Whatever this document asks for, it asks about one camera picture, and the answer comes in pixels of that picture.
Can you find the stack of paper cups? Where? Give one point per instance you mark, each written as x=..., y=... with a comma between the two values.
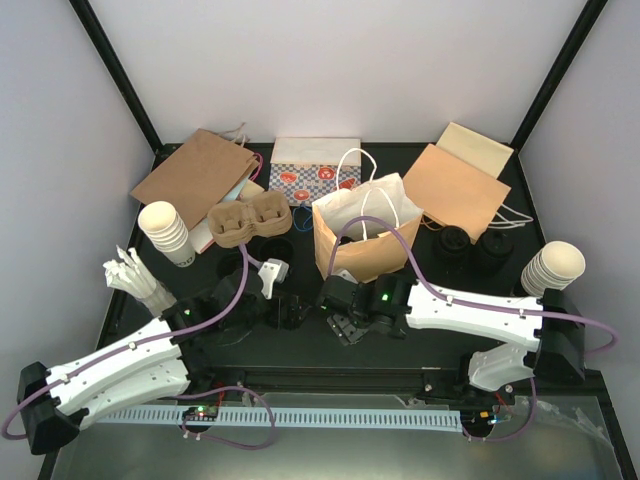
x=163, y=226
x=555, y=266

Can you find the black lid stack right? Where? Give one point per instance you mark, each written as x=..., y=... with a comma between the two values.
x=492, y=251

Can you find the black lid stack left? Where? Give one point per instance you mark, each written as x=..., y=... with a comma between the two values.
x=452, y=245

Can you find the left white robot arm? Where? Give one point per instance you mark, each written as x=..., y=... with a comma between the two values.
x=169, y=357

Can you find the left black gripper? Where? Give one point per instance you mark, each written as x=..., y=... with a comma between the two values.
x=292, y=320

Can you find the checkered printed paper bag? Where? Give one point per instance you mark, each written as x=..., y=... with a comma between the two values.
x=305, y=169

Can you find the tan flat paper bag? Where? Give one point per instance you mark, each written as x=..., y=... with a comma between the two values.
x=479, y=151

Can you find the orange flat bag right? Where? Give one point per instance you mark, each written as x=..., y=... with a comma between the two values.
x=453, y=193

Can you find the right stack of paper cups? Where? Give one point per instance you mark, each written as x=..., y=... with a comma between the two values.
x=555, y=266

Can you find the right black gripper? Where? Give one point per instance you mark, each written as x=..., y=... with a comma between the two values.
x=345, y=331

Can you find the bundle of wrapped straws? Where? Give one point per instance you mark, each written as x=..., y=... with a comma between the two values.
x=130, y=275

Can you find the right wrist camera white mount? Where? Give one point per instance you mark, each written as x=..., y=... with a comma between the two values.
x=346, y=275

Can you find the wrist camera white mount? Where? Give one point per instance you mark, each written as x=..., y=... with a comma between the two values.
x=346, y=275
x=271, y=272

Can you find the black frame post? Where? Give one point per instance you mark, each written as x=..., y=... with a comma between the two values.
x=580, y=31
x=99, y=38

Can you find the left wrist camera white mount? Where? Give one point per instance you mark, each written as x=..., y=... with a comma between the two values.
x=271, y=272

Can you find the brown flat paper bag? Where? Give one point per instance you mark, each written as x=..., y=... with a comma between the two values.
x=198, y=175

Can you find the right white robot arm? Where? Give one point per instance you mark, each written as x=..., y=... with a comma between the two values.
x=533, y=342

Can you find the stack of pulp cup carriers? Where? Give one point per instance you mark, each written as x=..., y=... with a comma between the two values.
x=267, y=214

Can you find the left stack of paper cups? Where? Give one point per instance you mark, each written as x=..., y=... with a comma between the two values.
x=163, y=226

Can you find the left black frame post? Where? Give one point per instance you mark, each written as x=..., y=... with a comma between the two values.
x=99, y=38

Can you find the black lid stack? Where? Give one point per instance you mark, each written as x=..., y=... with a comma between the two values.
x=492, y=251
x=452, y=245

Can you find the blue slotted cable duct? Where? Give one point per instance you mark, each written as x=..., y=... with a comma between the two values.
x=329, y=418

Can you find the orange kraft paper bag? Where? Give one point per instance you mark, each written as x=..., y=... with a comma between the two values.
x=377, y=211

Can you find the right black frame post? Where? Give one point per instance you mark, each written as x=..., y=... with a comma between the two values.
x=580, y=31

